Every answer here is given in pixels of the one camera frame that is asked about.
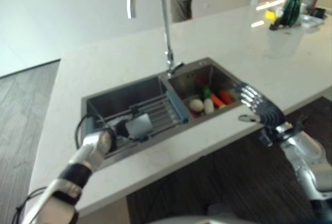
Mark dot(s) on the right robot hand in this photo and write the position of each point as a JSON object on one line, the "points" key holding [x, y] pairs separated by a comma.
{"points": [[268, 112]]}

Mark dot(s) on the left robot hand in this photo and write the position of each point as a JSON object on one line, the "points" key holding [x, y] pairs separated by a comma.
{"points": [[121, 128]]}

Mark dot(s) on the grey square plate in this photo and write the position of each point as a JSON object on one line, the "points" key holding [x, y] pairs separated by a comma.
{"points": [[139, 126]]}

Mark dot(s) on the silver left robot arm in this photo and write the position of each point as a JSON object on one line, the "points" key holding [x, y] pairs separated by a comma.
{"points": [[85, 151]]}

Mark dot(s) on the metal drain rack blue ends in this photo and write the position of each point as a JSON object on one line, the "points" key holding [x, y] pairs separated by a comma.
{"points": [[160, 111]]}

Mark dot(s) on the stainless double sink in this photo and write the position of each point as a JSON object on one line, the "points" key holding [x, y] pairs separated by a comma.
{"points": [[145, 91]]}

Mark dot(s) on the red orange pepper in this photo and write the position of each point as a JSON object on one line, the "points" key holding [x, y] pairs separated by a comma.
{"points": [[225, 96]]}

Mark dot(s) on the orange carrot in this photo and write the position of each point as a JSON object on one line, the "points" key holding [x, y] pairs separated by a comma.
{"points": [[216, 100]]}

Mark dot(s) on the white radish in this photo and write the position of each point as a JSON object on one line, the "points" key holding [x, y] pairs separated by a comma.
{"points": [[208, 105]]}

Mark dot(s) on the green vegetable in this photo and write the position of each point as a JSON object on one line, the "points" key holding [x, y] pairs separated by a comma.
{"points": [[206, 92]]}

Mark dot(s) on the white round onion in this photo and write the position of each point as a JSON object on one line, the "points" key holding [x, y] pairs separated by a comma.
{"points": [[196, 104]]}

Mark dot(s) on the yellow sponge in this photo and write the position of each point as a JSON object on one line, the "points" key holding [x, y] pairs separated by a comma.
{"points": [[269, 14]]}

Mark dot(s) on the metal tray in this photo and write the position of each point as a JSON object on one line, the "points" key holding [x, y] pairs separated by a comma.
{"points": [[312, 20]]}

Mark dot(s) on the chrome gooseneck faucet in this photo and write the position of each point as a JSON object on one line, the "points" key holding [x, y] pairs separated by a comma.
{"points": [[166, 27]]}

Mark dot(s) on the black box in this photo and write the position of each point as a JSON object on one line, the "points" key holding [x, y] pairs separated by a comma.
{"points": [[318, 12]]}

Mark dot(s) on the silver robot torso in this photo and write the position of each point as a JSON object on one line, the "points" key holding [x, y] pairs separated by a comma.
{"points": [[220, 216]]}

